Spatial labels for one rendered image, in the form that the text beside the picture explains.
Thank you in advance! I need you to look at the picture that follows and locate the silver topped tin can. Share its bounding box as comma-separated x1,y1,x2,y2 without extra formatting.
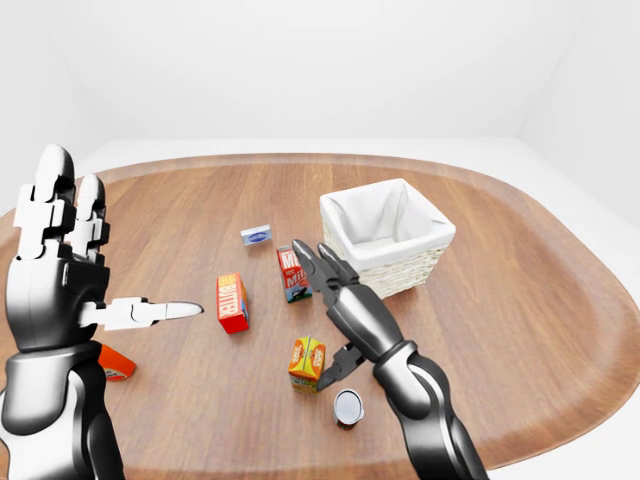
332,389,365,431

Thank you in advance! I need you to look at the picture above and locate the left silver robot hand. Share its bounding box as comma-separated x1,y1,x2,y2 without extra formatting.
5,143,205,355

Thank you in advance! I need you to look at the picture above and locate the white lined wicker basket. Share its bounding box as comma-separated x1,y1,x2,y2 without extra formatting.
319,177,457,300

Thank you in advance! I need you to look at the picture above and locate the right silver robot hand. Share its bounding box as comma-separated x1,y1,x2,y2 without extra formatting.
291,238,406,392

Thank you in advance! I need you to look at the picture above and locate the red milk carton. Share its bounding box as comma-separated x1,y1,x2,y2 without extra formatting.
276,244,314,305

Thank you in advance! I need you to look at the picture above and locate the small blue white box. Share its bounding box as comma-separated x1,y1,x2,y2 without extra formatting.
240,225,274,248

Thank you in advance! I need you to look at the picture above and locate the orange juice carton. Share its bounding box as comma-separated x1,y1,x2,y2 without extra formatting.
287,335,327,395

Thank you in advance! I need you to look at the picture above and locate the red butter box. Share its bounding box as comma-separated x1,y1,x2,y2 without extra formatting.
216,272,250,335

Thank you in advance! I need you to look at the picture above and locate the orange box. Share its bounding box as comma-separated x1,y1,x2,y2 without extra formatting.
97,344,137,383

